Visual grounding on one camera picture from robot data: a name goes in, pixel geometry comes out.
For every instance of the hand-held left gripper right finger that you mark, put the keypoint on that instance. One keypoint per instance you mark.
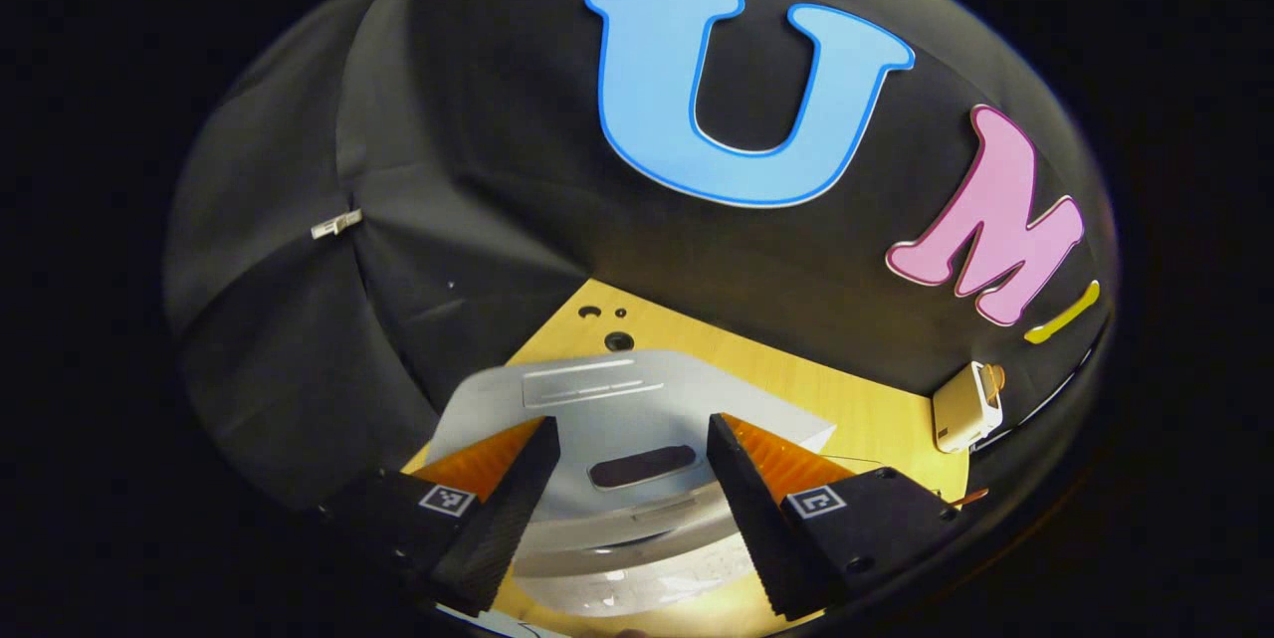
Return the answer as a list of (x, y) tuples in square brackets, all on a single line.
[(742, 504)]

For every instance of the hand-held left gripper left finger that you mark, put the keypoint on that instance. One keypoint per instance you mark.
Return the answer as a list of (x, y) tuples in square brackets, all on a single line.
[(513, 504)]

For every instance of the white rice cooker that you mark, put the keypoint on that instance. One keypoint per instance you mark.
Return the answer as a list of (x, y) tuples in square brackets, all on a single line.
[(617, 409)]

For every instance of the white toaster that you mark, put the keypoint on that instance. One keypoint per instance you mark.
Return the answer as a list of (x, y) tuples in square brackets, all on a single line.
[(960, 414)]

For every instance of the toast slice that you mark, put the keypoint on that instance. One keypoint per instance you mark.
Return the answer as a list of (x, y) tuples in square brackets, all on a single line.
[(993, 377)]

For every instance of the white clip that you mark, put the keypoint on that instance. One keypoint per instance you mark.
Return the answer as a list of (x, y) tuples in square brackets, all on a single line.
[(336, 224)]

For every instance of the black backdrop cloth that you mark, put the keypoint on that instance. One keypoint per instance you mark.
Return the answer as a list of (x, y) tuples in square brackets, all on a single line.
[(478, 120)]

